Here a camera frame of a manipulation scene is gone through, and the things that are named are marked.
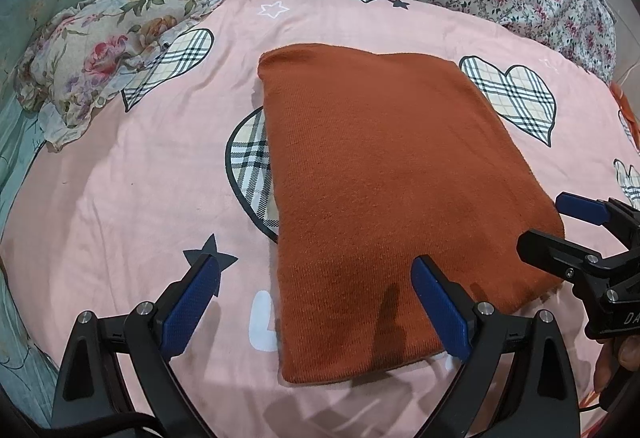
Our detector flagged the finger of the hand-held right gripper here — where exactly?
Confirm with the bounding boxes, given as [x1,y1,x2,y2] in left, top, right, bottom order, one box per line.
[556,191,640,245]
[516,229,640,287]

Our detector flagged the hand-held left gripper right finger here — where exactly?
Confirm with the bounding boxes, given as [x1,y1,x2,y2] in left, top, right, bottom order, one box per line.
[410,254,584,438]

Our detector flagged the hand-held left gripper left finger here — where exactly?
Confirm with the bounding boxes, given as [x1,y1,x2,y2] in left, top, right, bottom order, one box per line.
[50,253,224,438]

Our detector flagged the orange knit sweater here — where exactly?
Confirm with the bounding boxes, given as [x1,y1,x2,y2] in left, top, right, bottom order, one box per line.
[257,42,566,387]

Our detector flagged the person's right hand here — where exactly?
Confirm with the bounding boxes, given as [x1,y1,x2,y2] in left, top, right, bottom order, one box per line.
[593,332,640,394]

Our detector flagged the pink printed bedsheet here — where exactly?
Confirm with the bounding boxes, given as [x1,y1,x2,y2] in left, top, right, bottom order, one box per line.
[0,0,640,438]

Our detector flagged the beige floral pillow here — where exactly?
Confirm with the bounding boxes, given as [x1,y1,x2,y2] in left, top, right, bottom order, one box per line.
[15,0,229,152]

